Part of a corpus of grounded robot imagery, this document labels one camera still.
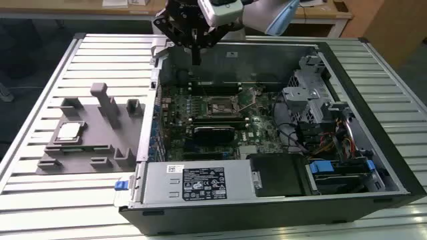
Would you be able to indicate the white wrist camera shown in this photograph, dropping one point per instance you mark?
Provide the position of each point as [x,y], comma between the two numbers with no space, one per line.
[223,12]

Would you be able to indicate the silver coin battery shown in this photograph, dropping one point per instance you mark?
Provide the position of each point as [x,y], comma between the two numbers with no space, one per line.
[258,92]

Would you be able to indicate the wooden desk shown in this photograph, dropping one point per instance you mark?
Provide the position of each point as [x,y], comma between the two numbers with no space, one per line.
[67,11]

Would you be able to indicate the blue disk carrier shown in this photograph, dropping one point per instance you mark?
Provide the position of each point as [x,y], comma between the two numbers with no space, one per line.
[322,167]

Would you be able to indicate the silver CPU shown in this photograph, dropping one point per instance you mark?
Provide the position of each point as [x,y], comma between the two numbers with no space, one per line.
[70,131]

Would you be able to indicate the pale blue teach pendant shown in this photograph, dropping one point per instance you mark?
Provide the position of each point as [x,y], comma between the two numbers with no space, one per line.
[283,17]

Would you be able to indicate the silver power supply unit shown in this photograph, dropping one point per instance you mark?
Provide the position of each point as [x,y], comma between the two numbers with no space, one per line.
[157,180]

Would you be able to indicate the black PC case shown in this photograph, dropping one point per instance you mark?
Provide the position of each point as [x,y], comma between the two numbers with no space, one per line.
[267,220]

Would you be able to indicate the black office chair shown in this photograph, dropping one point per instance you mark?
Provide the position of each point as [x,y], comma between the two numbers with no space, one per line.
[21,45]

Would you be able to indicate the blue plastic clip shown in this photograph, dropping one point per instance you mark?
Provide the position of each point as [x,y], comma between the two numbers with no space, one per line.
[370,166]

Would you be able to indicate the grey parts rack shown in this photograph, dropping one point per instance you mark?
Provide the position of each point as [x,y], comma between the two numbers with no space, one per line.
[97,150]

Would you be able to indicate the silver heat sink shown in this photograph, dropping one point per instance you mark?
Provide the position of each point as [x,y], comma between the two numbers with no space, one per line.
[249,150]

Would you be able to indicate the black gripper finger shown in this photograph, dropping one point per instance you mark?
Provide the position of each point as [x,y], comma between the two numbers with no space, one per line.
[221,32]
[169,27]

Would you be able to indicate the black expansion slot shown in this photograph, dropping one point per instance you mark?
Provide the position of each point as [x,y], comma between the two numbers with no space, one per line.
[203,156]

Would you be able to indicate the black plastic shroud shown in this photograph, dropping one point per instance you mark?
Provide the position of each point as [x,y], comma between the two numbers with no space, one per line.
[283,172]

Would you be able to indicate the black graphics card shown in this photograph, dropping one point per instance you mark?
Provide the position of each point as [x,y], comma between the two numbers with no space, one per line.
[214,136]

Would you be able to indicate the CPU socket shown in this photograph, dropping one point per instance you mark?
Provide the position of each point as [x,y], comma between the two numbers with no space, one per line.
[218,113]

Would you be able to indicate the metal drive cage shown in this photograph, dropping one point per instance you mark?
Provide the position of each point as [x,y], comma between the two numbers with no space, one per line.
[301,100]

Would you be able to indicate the green motherboard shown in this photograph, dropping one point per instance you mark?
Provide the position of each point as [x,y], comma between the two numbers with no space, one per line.
[263,125]

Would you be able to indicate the wooden cabinet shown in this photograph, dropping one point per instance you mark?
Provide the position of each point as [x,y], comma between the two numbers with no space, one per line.
[394,25]

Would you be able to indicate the white small box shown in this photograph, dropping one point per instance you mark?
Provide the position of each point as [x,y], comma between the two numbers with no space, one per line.
[138,2]

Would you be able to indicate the blue case latch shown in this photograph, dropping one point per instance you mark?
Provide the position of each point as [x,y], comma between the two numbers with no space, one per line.
[121,186]

